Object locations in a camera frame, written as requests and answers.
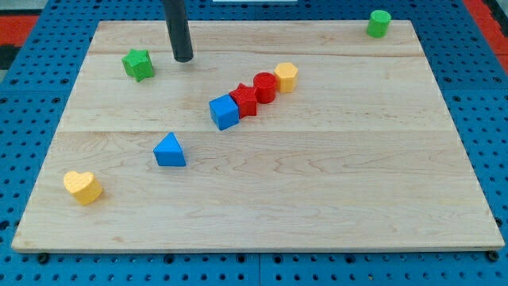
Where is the yellow hexagon block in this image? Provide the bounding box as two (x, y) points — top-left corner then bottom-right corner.
(274, 62), (298, 93)

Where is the yellow heart block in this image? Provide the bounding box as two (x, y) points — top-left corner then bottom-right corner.
(63, 171), (103, 205)

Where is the blue triangle block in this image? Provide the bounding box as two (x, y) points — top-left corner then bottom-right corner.
(153, 133), (187, 167)

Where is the green star block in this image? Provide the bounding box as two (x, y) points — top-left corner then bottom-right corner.
(121, 49), (154, 82)

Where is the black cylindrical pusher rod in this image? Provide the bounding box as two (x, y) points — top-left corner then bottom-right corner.
(162, 0), (194, 63)

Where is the light wooden board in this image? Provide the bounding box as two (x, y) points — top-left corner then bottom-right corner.
(12, 20), (505, 253)

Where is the blue cube block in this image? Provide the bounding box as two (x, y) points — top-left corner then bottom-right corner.
(209, 95), (240, 130)

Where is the green cylinder block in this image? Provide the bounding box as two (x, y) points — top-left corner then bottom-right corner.
(366, 10), (391, 38)

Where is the red star block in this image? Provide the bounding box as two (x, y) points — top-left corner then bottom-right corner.
(229, 83), (257, 118)

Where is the red cylinder block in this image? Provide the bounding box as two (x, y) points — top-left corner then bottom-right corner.
(253, 72), (276, 104)

